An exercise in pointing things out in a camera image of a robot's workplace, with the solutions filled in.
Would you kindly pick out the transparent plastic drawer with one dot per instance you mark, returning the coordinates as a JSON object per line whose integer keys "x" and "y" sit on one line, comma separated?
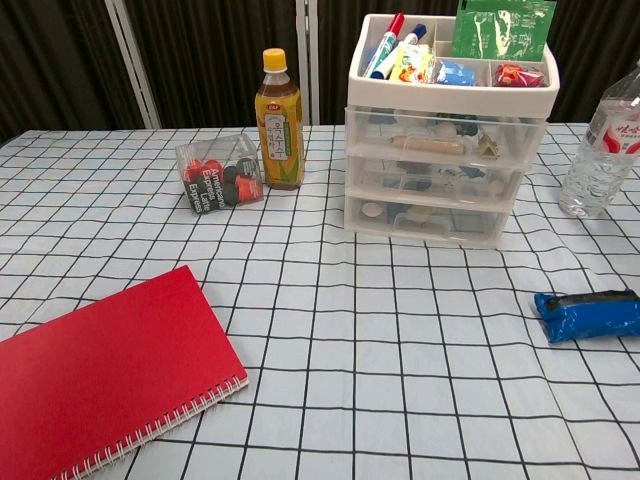
{"x": 380, "y": 180}
{"x": 380, "y": 132}
{"x": 435, "y": 229}

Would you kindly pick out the clear box of coffee capsules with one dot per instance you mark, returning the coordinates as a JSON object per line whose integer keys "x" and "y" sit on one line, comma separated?
{"x": 220, "y": 175}

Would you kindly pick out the white desk organizer box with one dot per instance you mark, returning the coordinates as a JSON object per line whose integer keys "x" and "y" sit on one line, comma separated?
{"x": 450, "y": 97}

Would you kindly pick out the yellow cap tea bottle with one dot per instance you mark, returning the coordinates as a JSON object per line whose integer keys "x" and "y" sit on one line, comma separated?
{"x": 277, "y": 145}

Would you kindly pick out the white black checked tablecloth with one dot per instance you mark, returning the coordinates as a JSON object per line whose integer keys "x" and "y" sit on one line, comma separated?
{"x": 350, "y": 350}

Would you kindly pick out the wooden stick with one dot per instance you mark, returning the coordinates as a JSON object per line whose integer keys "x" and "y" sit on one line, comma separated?
{"x": 430, "y": 146}

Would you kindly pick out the gold binder clip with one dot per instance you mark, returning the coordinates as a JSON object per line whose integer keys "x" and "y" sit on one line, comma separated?
{"x": 491, "y": 149}

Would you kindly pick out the yellow snack packet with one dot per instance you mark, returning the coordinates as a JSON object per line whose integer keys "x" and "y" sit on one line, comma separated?
{"x": 410, "y": 62}

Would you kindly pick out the blue candy packet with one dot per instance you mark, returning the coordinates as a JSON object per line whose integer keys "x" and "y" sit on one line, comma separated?
{"x": 455, "y": 72}

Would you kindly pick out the blue cap marker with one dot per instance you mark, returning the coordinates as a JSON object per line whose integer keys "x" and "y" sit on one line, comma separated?
{"x": 414, "y": 35}

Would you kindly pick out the red cap marker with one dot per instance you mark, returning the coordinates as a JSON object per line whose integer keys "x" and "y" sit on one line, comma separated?
{"x": 395, "y": 24}

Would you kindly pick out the red spiral notebook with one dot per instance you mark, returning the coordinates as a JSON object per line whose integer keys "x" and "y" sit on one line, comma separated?
{"x": 110, "y": 360}

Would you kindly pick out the red candy packet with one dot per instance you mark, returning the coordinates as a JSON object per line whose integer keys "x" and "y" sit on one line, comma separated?
{"x": 517, "y": 75}

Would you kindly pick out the blue snack pack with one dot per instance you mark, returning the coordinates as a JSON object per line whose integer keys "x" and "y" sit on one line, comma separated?
{"x": 580, "y": 320}

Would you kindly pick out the green tea packet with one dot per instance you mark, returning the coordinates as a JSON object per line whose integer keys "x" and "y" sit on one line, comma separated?
{"x": 500, "y": 30}

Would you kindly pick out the clear plastic water bottle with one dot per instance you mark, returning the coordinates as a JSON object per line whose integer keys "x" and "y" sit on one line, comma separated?
{"x": 595, "y": 165}

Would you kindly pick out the black folding screen white frame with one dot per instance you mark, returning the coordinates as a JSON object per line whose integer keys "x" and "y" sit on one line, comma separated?
{"x": 210, "y": 60}

